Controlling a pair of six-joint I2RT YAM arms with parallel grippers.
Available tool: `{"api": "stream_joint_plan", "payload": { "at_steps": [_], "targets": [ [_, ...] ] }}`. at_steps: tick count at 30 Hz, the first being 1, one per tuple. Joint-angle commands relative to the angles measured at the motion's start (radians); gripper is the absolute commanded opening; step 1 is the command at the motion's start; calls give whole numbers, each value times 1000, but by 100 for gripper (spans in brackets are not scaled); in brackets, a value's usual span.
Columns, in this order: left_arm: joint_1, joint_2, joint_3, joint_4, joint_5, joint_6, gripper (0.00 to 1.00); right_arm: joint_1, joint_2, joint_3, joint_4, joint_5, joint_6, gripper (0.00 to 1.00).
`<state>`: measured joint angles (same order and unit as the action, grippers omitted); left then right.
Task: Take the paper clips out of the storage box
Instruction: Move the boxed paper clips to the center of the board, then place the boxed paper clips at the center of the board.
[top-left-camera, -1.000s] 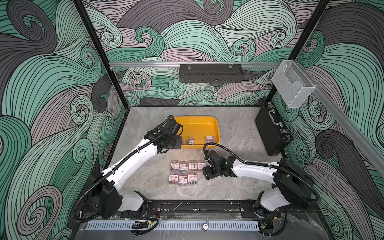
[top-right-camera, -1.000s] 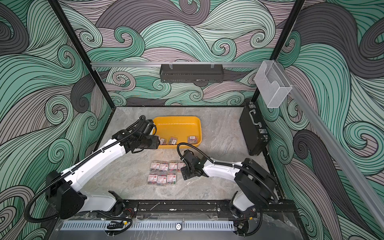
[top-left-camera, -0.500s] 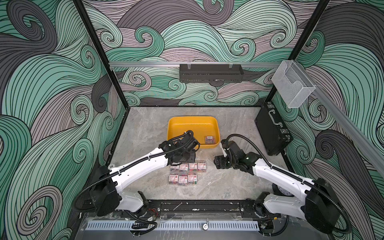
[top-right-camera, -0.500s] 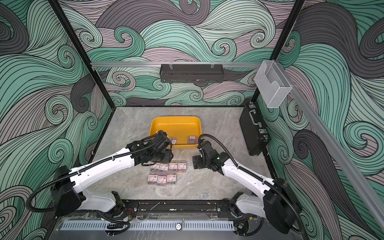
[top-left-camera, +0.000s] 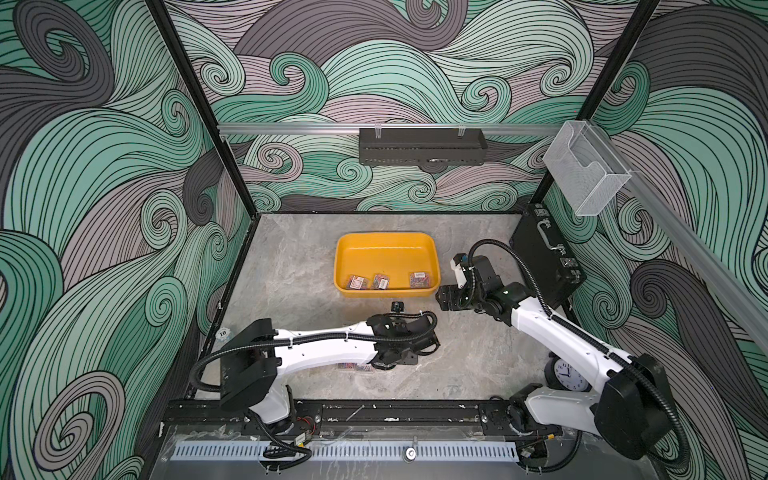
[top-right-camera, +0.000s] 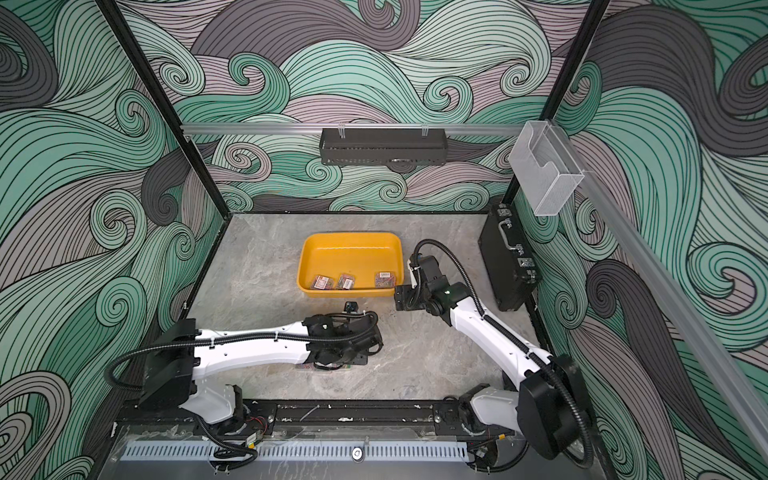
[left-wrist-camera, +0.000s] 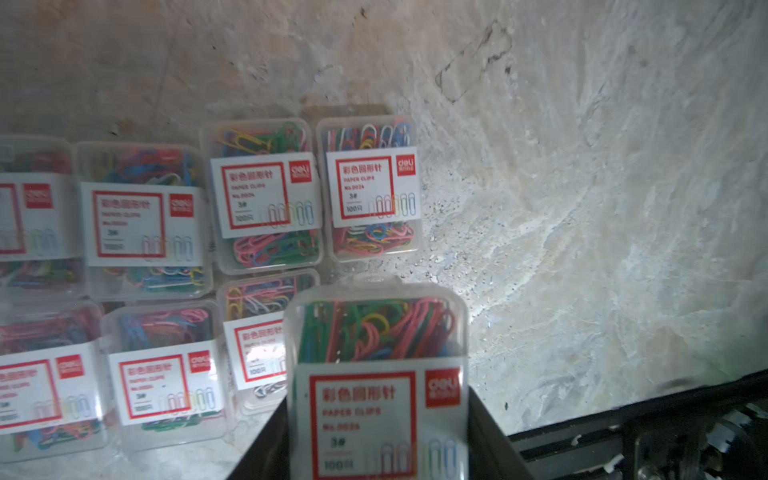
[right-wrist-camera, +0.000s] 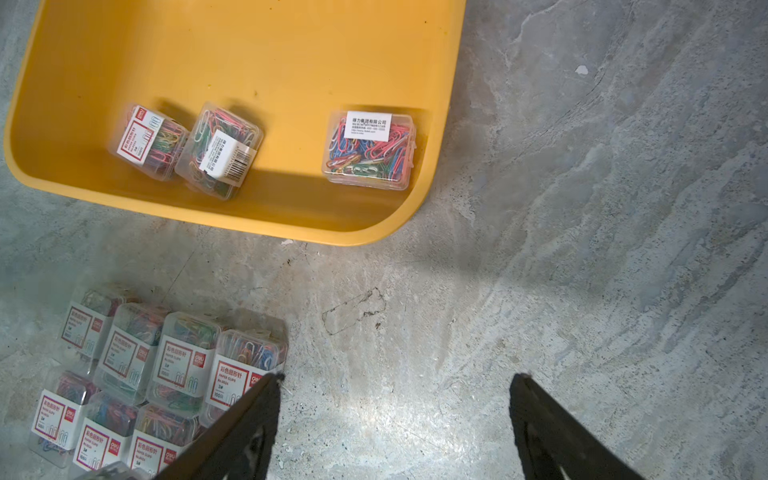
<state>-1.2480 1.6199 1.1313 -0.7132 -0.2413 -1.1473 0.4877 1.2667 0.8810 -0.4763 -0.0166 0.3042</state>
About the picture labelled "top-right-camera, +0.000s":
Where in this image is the paper clip box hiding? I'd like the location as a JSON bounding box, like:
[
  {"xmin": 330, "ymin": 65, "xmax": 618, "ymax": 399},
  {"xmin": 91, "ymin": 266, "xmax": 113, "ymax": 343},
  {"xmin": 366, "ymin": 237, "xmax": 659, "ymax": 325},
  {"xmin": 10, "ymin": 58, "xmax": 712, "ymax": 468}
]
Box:
[
  {"xmin": 374, "ymin": 271, "xmax": 397, "ymax": 289},
  {"xmin": 311, "ymin": 275, "xmax": 335, "ymax": 290}
]

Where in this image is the paper clip box barcode side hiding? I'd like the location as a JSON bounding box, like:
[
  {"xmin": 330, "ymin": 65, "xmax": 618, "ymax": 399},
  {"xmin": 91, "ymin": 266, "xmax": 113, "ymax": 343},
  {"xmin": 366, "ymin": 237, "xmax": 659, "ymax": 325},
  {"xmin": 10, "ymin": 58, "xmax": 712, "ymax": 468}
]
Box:
[{"xmin": 336, "ymin": 274, "xmax": 355, "ymax": 290}]

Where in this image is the yellow plastic storage tray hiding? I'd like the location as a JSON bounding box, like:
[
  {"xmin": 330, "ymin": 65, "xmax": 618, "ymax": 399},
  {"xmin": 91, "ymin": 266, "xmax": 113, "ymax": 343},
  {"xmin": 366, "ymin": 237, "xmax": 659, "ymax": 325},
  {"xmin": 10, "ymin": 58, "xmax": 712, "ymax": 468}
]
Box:
[{"xmin": 296, "ymin": 232, "xmax": 404, "ymax": 298}]

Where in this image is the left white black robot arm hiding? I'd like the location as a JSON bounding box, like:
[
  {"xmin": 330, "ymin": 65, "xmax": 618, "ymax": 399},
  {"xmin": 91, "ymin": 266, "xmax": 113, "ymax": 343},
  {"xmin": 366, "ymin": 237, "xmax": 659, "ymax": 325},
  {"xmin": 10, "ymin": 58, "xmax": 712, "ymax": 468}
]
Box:
[{"xmin": 103, "ymin": 306, "xmax": 383, "ymax": 474}]

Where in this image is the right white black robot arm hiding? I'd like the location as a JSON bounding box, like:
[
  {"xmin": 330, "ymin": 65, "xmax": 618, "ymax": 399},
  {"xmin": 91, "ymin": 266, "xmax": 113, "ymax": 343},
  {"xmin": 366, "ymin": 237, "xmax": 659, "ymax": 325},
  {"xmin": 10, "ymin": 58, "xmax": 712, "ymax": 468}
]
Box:
[{"xmin": 395, "ymin": 239, "xmax": 597, "ymax": 470}]

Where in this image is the black briefcase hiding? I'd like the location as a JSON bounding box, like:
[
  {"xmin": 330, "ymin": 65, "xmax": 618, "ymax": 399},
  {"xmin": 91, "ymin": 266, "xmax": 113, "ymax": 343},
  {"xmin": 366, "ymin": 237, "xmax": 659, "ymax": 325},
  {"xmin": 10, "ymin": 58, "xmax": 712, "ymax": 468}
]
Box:
[{"xmin": 478, "ymin": 203, "xmax": 541, "ymax": 311}]

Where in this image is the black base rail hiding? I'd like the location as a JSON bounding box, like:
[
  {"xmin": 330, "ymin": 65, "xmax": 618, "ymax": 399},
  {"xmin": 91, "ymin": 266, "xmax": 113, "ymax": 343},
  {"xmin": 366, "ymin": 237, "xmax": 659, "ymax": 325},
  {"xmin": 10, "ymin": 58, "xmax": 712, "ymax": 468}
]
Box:
[{"xmin": 113, "ymin": 398, "xmax": 595, "ymax": 439}]

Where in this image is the white slotted cable duct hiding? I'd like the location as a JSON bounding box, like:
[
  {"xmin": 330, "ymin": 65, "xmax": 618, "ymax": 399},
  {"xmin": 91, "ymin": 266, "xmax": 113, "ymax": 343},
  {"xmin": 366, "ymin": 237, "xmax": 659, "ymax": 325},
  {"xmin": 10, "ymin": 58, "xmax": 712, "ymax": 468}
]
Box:
[{"xmin": 119, "ymin": 440, "xmax": 469, "ymax": 463}]

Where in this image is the clear acrylic wall holder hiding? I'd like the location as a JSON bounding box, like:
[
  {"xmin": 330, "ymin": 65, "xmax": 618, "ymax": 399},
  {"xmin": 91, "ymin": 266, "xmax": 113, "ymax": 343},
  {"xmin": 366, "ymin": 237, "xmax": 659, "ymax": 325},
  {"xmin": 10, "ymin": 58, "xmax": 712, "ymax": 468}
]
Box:
[{"xmin": 508, "ymin": 121, "xmax": 584, "ymax": 217}]

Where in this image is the black wall-mounted tray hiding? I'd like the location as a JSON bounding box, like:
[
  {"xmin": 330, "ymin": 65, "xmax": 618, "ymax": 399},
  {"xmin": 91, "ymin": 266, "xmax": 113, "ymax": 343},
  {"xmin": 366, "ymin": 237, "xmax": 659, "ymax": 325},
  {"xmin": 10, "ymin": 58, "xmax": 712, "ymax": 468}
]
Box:
[{"xmin": 319, "ymin": 127, "xmax": 449, "ymax": 166}]

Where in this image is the aluminium rail back wall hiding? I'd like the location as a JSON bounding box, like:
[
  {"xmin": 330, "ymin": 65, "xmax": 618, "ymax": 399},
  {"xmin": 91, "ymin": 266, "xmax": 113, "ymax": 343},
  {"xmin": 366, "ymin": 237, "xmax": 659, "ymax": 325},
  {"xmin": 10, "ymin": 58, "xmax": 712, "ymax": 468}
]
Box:
[{"xmin": 181, "ymin": 122, "xmax": 524, "ymax": 138}]

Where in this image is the aluminium rail wall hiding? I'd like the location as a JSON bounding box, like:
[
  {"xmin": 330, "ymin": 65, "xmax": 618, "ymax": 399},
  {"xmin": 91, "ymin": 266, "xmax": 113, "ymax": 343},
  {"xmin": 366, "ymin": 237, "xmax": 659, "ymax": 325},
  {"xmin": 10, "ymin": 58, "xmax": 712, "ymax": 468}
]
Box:
[
  {"xmin": 553, "ymin": 125, "xmax": 767, "ymax": 459},
  {"xmin": 181, "ymin": 122, "xmax": 524, "ymax": 138}
]

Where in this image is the aluminium rail right wall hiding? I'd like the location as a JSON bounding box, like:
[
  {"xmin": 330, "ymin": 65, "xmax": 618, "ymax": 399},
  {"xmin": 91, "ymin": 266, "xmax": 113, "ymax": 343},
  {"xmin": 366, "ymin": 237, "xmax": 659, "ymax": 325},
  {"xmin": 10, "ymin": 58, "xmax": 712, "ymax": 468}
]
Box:
[{"xmin": 553, "ymin": 125, "xmax": 767, "ymax": 459}]

